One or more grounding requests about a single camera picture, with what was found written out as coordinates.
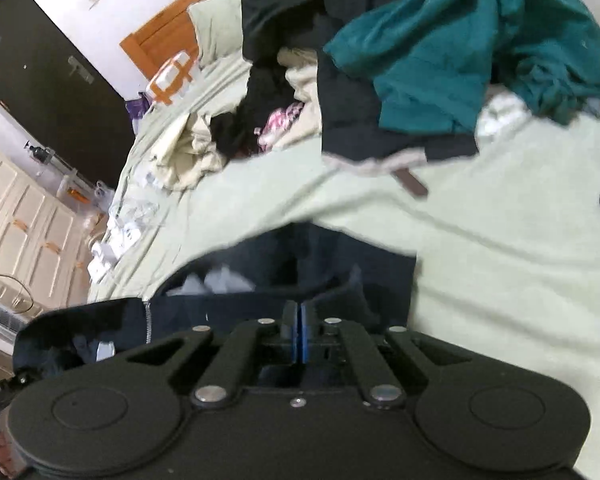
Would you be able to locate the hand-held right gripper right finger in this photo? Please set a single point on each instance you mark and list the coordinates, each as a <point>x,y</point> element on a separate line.
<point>309,330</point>

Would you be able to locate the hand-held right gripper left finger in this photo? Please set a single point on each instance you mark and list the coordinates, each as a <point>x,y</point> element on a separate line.
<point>291,330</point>

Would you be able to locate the navy blue zip hoodie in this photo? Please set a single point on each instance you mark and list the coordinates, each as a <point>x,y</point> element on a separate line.
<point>190,310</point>

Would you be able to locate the white power adapter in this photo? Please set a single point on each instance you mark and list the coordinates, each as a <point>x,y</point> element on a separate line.
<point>130,232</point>
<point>102,257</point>

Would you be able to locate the white drawer cabinet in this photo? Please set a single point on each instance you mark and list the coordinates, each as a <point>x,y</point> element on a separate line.
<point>25,220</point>

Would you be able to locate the beige crumpled cloth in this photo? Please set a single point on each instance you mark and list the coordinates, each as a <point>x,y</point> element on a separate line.
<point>200,155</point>

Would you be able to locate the dark navy garment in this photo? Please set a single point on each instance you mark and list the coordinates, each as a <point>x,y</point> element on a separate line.
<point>370,130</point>

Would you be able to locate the pink patterned cloth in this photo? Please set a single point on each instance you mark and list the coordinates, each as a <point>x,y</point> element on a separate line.
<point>280,120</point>

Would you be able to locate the clear plastic container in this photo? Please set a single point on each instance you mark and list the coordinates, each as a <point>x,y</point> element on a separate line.
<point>80,192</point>

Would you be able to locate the purple bag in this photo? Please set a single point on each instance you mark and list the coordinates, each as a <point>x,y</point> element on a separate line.
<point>137,107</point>

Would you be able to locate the white orange-trimmed container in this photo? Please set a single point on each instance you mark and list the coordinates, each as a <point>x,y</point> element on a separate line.
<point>172,77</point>

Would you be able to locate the white cloth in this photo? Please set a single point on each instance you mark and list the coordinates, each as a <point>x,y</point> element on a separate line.
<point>500,115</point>

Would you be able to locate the teal garment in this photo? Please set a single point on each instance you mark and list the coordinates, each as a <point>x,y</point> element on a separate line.
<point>430,60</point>

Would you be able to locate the light green pillow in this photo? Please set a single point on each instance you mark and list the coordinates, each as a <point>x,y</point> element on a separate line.
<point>215,30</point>

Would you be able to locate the wooden headboard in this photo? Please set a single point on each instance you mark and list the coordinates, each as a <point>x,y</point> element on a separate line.
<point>165,35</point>

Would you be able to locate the black jacket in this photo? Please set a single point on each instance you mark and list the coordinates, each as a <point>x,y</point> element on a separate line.
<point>290,5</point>

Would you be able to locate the white wall air conditioner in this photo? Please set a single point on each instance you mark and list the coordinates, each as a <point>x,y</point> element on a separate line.
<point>0,310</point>

